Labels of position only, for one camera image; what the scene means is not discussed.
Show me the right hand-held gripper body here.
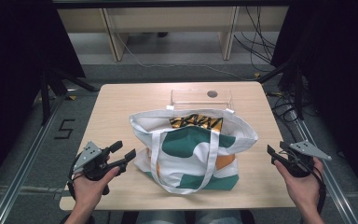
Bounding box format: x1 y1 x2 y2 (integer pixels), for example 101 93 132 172
278 139 333 179

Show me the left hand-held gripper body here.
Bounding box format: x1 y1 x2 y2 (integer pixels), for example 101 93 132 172
72 140 129 182

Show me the white green orange tote bag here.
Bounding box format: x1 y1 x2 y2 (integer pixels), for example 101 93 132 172
129 107 259 196

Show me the black yellow chips bag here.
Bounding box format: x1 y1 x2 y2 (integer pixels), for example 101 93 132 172
169 114 225 133

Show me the clear plastic bin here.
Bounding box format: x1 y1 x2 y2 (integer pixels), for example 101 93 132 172
166 89 235 114

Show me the person's right hand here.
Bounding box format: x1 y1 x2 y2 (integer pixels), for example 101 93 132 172
274 157 324 213

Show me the person's left hand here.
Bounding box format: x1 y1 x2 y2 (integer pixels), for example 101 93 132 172
72 166 121 210

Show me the black tripod stand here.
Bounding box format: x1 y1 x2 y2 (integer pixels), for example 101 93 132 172
37 65 100 126
256 58 306 121

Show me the dark curtain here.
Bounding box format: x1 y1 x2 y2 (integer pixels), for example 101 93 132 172
0 0 87 195
269 0 358 200

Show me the beige wooden desk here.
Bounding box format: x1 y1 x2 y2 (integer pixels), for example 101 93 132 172
56 5 291 63

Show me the aluminium floor rail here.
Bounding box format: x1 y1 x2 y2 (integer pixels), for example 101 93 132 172
0 92 70 224
292 118 358 224

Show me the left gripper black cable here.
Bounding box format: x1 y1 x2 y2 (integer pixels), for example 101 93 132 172
66 154 83 201

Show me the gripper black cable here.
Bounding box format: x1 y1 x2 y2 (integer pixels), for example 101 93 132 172
309 166 328 217
66 154 83 201

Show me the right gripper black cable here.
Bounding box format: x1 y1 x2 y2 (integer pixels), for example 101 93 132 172
309 166 328 217

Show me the bundle of black cables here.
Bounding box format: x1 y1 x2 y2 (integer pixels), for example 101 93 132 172
232 5 278 73

